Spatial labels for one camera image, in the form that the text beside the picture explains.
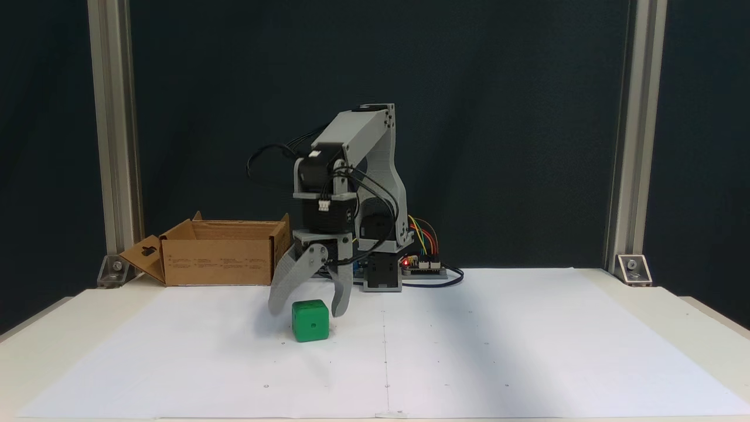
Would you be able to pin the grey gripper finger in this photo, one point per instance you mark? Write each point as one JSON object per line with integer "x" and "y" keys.
{"x": 344, "y": 281}

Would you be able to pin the circuit board with red LED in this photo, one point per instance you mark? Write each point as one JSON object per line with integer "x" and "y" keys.
{"x": 425, "y": 266}

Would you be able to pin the large white paper sheet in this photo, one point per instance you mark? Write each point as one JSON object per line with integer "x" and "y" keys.
{"x": 469, "y": 351}

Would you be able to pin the circuit board with blue parts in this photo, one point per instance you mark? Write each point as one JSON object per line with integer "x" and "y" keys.
{"x": 358, "y": 269}

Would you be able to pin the aluminium profile post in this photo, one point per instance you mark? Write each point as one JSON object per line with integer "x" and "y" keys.
{"x": 638, "y": 117}
{"x": 114, "y": 117}

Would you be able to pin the open brown cardboard box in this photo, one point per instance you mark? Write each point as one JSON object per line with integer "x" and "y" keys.
{"x": 217, "y": 264}

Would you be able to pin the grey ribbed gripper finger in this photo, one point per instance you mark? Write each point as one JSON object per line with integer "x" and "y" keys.
{"x": 293, "y": 275}

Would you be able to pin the green dice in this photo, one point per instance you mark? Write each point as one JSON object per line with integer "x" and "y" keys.
{"x": 309, "y": 322}

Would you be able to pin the metal corner bracket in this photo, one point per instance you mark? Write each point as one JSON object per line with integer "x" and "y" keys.
{"x": 114, "y": 271}
{"x": 634, "y": 268}

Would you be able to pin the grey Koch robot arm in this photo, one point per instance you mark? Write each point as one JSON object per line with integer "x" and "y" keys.
{"x": 363, "y": 126}

